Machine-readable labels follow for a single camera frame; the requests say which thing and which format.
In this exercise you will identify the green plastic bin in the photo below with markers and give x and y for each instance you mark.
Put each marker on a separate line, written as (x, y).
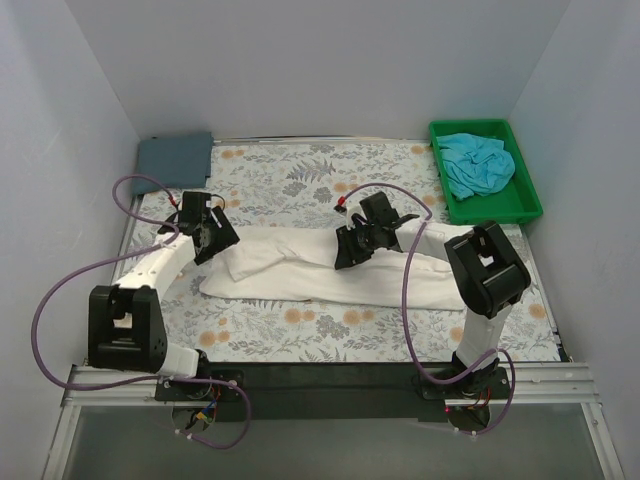
(516, 203)

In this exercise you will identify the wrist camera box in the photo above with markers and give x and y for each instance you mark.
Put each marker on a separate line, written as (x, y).
(214, 209)
(353, 215)

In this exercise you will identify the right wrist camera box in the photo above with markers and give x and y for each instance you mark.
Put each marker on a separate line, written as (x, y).
(353, 215)

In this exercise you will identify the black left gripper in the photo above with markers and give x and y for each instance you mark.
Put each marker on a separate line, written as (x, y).
(220, 236)

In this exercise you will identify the folded dark teal t shirt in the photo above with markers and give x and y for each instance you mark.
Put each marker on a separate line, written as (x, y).
(179, 162)

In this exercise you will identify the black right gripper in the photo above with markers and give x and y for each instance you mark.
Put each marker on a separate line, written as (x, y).
(347, 248)

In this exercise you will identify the floral table cloth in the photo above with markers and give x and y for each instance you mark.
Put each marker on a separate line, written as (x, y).
(296, 185)

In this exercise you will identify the light blue t shirt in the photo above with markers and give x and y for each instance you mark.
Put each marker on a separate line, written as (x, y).
(475, 165)

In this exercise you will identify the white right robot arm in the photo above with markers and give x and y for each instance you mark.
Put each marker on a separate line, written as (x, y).
(489, 275)

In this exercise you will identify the white t shirt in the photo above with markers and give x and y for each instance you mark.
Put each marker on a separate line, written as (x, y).
(295, 264)

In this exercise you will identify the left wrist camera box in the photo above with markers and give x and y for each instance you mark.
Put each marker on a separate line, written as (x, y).
(214, 209)

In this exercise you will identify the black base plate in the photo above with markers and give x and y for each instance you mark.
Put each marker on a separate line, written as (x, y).
(318, 391)

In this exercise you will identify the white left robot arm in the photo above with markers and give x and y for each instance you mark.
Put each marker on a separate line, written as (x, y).
(126, 329)

